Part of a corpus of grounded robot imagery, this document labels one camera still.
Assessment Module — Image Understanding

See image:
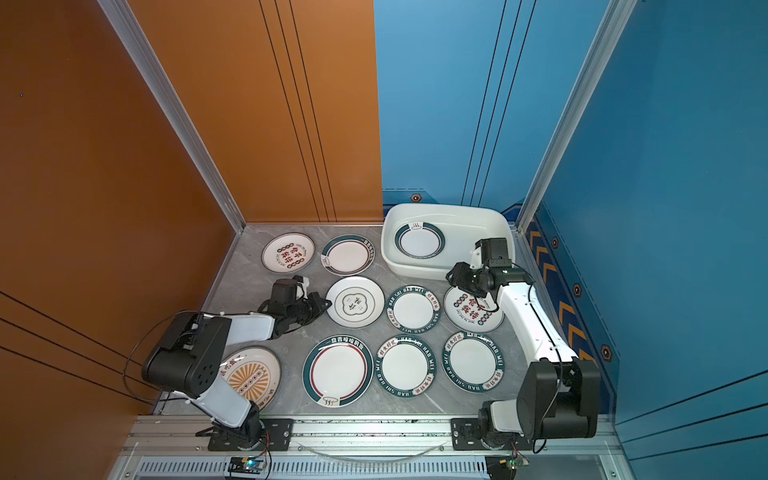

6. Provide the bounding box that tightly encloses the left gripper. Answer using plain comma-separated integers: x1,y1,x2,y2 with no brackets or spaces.
287,293,333,327

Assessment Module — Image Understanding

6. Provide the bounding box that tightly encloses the white plate clover design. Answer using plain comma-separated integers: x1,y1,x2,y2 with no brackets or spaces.
326,276,386,328

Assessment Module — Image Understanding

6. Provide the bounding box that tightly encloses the small green rimmed plate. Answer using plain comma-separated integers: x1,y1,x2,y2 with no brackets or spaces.
320,234,375,277

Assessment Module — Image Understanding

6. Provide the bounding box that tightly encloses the plate with red coin pattern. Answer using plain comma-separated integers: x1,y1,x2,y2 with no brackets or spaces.
261,232,316,274

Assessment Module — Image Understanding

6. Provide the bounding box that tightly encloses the green red rimmed plate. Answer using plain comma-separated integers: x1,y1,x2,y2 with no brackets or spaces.
394,222,446,259

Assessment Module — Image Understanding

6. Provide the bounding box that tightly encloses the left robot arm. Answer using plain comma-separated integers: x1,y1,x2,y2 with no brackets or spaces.
142,292,332,451

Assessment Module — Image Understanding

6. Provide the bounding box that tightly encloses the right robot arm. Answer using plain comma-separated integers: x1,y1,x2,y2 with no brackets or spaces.
446,262,601,449

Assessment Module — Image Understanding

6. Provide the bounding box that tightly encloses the white plastic bin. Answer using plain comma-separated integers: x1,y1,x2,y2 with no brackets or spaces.
380,203,516,281

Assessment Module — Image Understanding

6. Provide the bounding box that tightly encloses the coin pattern plate right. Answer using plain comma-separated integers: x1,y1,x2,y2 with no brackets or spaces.
443,287,504,333

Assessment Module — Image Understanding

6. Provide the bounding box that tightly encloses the large green red plate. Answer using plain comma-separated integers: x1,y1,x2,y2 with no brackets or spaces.
302,335,374,408

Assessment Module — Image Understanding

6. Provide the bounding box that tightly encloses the green lettered plate middle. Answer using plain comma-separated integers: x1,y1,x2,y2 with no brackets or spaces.
386,285,442,334

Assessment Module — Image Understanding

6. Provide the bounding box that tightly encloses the green lettered plate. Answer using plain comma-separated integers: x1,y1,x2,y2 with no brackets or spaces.
374,334,437,398
386,285,442,334
441,331,506,393

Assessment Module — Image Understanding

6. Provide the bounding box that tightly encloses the green lettered plate front right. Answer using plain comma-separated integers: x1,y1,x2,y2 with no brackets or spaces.
441,331,506,393

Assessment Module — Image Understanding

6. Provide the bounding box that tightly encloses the orange sunburst plate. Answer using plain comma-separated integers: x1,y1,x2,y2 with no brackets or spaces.
219,347,282,410

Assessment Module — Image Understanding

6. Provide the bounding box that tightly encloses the green lettered plate front centre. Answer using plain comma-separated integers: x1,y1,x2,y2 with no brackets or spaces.
374,334,437,398

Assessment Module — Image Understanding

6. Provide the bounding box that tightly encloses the left circuit board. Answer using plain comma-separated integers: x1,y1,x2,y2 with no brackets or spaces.
225,456,268,479

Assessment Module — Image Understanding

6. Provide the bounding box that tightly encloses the circuit board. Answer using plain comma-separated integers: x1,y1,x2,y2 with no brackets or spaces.
499,451,530,479
225,456,268,479

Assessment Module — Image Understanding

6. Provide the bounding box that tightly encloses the right circuit board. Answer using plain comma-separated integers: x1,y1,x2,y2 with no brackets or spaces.
499,451,530,479

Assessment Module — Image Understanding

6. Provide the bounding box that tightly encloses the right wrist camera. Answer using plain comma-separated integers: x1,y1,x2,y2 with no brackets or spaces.
470,237,513,269

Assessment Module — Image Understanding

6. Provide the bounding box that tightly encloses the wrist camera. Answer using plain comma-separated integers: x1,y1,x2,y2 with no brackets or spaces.
270,275,309,304
470,237,513,269

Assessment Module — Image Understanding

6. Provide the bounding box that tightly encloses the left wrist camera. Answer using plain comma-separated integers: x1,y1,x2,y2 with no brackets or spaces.
270,275,309,304

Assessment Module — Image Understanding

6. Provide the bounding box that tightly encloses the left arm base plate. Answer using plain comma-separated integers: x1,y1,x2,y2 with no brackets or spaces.
207,418,294,455

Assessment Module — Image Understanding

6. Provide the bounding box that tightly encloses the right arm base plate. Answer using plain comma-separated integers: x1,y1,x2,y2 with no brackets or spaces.
450,418,532,451

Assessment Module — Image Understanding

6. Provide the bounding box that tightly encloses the aluminium front rail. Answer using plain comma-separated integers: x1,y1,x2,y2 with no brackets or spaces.
109,414,634,479

